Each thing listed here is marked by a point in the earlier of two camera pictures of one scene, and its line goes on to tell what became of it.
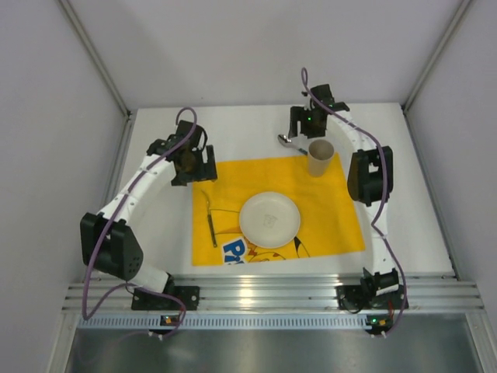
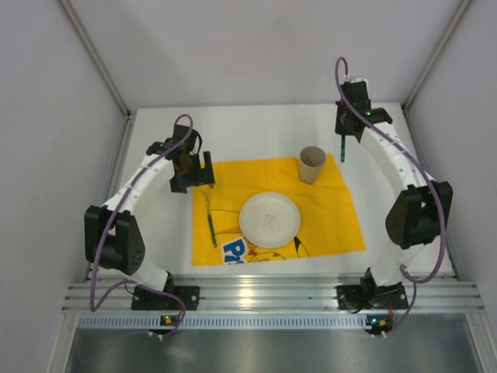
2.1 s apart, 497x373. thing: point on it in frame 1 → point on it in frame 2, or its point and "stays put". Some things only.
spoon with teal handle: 287,142 → 342,148
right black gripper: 301,121 → 343,129
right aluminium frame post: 438,50 stays put
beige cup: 320,152 → 311,159
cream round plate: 269,220 stays put
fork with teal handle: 210,221 stays put
